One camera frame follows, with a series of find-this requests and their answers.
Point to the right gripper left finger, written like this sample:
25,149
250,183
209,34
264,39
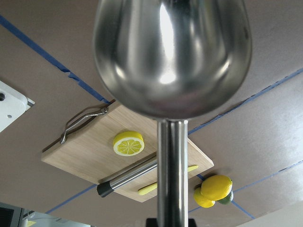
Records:
151,222

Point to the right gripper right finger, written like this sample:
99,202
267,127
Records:
191,222

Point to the steel ice scoop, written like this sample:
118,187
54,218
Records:
172,60

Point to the yellow plastic knife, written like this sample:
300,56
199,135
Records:
149,188

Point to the green lime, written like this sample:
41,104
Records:
227,199

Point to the whole yellow lemon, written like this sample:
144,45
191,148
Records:
216,187

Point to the steel muddler black tip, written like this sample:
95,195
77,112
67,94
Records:
106,188

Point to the lemon half slice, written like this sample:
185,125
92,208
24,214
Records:
128,143

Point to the wooden cutting board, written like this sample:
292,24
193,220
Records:
88,148

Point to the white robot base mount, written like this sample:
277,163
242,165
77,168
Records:
13,104

